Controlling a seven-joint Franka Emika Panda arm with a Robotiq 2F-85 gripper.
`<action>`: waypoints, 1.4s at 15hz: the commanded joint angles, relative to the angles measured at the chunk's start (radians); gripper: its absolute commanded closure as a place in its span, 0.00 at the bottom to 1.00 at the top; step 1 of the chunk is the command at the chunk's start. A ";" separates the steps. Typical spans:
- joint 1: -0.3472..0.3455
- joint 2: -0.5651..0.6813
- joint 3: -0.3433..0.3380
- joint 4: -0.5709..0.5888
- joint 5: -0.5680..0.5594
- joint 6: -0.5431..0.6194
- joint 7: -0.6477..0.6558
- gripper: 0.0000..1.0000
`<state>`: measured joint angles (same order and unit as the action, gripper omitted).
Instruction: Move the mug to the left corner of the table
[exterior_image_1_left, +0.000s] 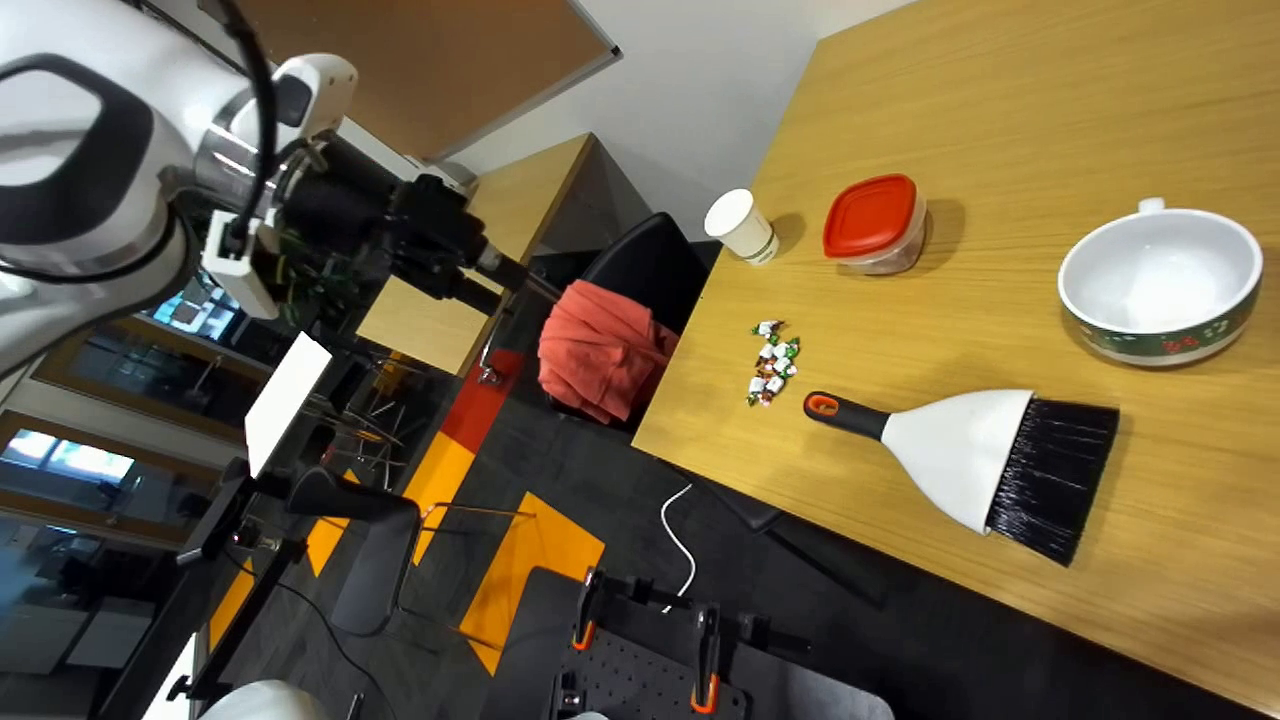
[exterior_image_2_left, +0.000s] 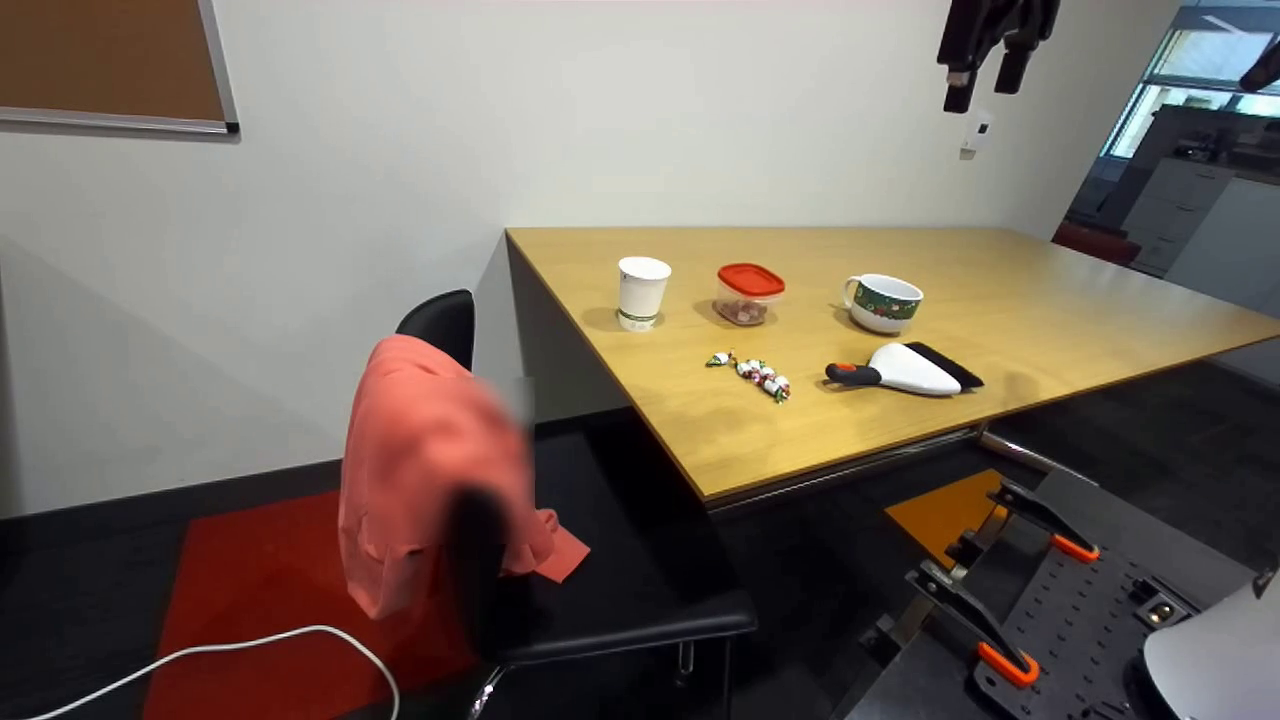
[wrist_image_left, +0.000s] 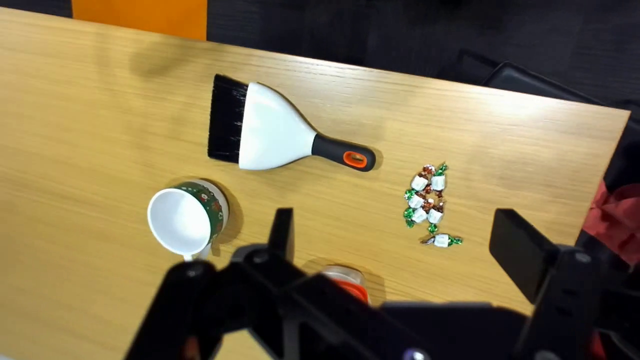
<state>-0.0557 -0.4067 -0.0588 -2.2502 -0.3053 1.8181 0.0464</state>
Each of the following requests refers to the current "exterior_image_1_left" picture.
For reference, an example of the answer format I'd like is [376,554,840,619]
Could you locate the cork board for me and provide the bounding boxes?
[228,0,623,162]

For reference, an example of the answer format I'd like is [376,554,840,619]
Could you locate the heap of wrapped candies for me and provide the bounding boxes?
[745,319,802,409]

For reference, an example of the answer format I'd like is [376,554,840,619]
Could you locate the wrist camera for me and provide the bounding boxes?
[201,209,282,321]

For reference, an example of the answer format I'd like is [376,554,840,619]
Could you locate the window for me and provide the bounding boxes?
[0,427,137,489]

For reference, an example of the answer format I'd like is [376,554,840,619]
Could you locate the plastic container with red lid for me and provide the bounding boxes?
[822,174,930,277]

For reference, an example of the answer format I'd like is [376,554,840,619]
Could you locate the white cable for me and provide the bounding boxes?
[659,483,698,614]

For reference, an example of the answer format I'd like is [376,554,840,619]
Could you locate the white paper cup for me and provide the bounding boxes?
[704,188,780,266]

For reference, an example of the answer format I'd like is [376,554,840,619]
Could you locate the wooden desk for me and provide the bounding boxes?
[356,133,598,379]

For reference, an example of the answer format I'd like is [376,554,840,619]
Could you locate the white panel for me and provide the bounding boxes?
[244,332,334,480]

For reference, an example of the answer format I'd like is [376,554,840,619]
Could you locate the red cloth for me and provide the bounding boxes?
[537,279,682,425]

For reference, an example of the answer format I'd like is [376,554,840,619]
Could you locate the white bowl mug green band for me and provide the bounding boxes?
[1057,197,1265,368]

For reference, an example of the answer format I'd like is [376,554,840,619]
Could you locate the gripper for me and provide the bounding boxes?
[278,135,563,317]

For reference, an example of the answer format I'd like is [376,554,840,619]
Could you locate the black stand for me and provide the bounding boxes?
[98,458,313,720]

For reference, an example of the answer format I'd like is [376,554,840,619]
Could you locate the white hand brush black bristles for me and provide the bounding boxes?
[803,389,1122,568]

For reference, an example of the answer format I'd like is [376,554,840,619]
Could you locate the black and orange clamp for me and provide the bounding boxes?
[571,567,603,652]
[691,604,723,716]

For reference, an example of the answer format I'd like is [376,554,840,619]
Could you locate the black office chair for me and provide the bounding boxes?
[288,465,536,651]

